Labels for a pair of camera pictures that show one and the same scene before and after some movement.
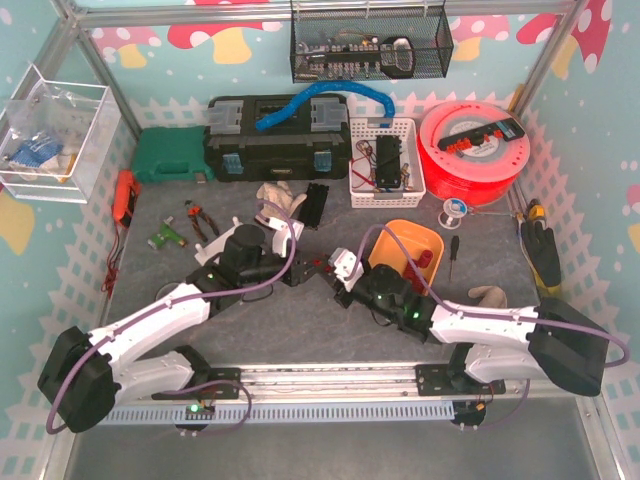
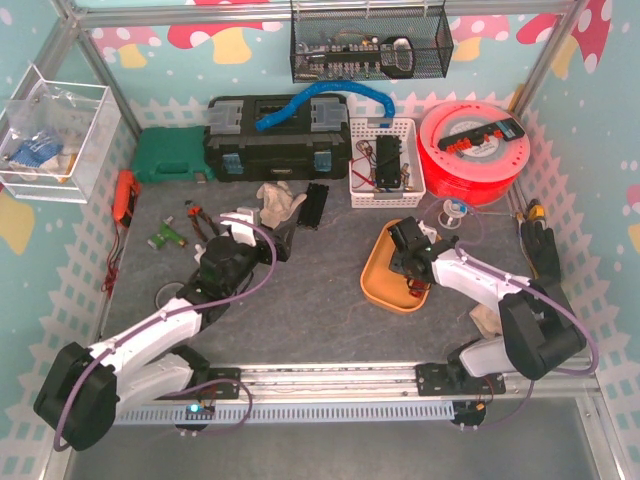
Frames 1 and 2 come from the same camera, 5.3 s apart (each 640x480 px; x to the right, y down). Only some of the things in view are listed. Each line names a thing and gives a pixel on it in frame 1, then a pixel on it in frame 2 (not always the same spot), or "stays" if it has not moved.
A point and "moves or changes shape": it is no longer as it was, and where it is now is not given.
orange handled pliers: (193, 212) stays
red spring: (425, 258) moves or changes shape
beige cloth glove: (290, 202) stays
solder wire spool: (454, 209) stays
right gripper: (345, 291) -> (400, 263)
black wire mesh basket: (349, 45) stays
